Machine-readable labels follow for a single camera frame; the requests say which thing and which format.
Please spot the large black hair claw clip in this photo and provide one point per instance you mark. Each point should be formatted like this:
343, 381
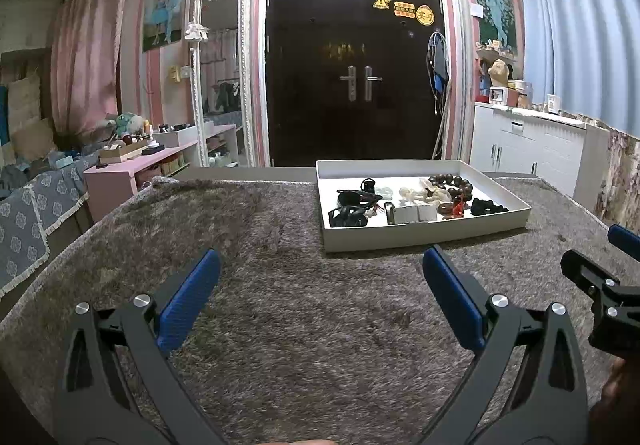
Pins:
347, 216

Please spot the couple photo wall poster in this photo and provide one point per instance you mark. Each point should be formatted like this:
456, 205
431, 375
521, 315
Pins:
165, 7

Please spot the green plush toy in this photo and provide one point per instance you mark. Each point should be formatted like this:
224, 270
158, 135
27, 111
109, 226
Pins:
127, 122

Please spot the dark double door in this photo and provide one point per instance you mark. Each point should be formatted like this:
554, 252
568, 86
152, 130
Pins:
320, 50

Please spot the white mug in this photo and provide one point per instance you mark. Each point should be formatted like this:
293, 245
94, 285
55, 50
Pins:
553, 104

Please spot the person's right hand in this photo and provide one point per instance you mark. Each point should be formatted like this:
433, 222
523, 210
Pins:
620, 387

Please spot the floral patterned fabric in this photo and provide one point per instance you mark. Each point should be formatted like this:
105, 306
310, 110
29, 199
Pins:
622, 175

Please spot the pink curtain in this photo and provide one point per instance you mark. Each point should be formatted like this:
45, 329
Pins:
85, 60

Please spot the beige plush toy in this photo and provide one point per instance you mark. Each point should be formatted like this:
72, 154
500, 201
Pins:
498, 69

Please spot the white cabinet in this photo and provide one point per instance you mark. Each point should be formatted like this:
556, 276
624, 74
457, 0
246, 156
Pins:
530, 150

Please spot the blue curtain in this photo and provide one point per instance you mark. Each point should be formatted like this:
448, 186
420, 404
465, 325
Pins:
585, 25

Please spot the white framed standing mirror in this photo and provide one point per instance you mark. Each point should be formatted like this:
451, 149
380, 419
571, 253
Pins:
222, 75

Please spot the green wall poster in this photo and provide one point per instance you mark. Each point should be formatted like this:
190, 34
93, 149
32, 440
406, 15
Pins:
495, 7

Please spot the blue floral cloth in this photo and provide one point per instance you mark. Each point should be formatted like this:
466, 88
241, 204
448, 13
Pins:
30, 220

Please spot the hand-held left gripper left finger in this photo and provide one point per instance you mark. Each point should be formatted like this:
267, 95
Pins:
192, 292

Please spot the white shallow tray box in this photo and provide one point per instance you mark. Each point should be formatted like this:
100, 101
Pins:
420, 235

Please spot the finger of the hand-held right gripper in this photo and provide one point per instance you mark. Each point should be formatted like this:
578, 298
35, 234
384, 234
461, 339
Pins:
625, 237
585, 270

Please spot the black scrunchie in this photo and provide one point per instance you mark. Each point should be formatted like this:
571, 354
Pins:
487, 207

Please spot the cream satin scrunchie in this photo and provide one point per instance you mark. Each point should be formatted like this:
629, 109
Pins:
420, 194

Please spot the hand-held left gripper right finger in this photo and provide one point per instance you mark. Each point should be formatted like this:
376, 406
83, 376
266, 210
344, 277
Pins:
452, 297

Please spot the small black hair claw clip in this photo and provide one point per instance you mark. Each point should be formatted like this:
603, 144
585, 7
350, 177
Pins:
368, 185

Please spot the pink shelf desk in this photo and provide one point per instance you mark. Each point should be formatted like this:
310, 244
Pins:
120, 180

